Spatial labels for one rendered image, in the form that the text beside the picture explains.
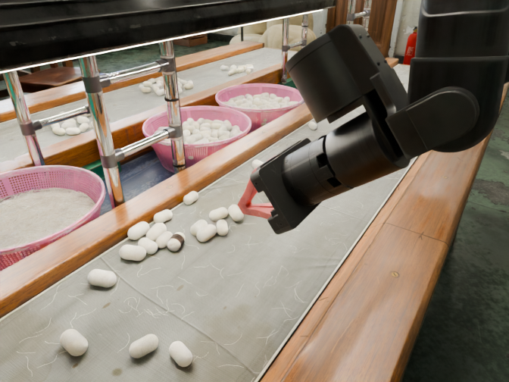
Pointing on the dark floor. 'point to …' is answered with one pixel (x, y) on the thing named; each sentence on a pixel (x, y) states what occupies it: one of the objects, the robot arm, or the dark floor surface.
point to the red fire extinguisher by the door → (410, 47)
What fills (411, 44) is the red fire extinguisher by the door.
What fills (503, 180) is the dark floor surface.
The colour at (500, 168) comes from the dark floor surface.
